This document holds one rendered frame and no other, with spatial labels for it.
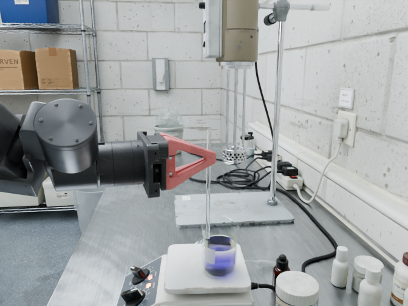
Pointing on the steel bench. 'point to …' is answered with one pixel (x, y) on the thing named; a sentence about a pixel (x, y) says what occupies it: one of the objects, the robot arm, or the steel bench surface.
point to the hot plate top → (181, 288)
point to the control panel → (150, 292)
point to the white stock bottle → (400, 281)
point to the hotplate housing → (235, 299)
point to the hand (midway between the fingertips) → (209, 157)
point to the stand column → (277, 113)
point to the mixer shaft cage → (238, 152)
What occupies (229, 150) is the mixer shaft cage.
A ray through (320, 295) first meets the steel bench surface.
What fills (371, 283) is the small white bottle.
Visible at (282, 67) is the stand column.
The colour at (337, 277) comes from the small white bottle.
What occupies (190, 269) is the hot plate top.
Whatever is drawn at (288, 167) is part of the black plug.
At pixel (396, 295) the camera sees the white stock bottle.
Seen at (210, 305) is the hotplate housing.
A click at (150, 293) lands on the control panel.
